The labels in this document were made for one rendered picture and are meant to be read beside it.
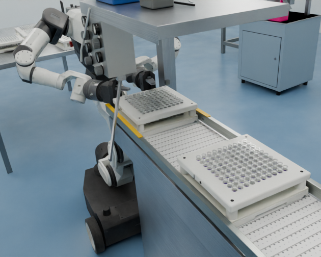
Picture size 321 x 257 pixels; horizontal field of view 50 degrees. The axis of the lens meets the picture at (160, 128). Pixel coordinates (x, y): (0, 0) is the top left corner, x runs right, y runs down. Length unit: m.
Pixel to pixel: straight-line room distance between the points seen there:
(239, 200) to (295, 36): 3.12
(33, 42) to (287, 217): 1.27
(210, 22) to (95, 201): 1.53
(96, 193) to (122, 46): 1.23
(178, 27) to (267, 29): 3.05
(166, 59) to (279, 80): 2.43
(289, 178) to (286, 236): 0.14
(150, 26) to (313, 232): 0.59
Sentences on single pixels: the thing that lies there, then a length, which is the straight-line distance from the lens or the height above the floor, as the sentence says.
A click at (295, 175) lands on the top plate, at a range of 0.92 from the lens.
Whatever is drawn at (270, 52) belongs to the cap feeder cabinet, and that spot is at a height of 0.45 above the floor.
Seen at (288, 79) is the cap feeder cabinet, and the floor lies 0.17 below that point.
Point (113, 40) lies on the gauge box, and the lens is 1.17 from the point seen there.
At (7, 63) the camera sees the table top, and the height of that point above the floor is 0.84.
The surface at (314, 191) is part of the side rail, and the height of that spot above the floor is 0.91.
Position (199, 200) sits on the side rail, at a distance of 0.88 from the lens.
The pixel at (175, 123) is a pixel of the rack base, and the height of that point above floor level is 0.91.
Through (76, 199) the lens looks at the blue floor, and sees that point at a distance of 2.49.
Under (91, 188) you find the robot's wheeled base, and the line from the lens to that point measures 2.26.
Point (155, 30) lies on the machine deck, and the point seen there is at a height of 1.32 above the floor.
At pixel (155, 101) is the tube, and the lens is 1.30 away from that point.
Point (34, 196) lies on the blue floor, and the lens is 2.63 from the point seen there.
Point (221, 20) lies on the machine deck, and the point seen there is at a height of 1.32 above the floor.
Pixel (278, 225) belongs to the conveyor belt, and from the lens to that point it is 0.88.
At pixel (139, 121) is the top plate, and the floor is 0.96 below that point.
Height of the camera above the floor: 1.48
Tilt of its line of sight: 27 degrees down
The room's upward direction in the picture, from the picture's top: 4 degrees counter-clockwise
